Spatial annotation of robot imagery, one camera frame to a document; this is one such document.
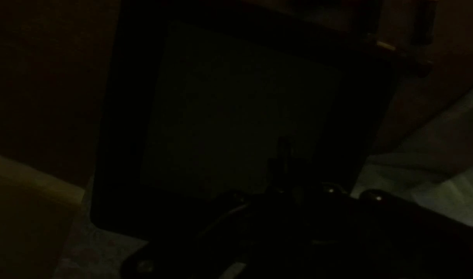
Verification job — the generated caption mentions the crumpled white cloth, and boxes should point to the crumpled white cloth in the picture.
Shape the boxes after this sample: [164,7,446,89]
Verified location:
[350,83,473,229]

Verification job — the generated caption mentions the yellowish wooden ledge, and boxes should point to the yellowish wooden ledge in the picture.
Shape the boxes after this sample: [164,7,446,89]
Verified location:
[0,148,86,279]

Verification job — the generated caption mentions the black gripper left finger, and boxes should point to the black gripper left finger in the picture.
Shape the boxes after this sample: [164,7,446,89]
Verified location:
[264,153,282,198]

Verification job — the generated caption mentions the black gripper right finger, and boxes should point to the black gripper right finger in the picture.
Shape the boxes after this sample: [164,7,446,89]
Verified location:
[289,153,345,210]

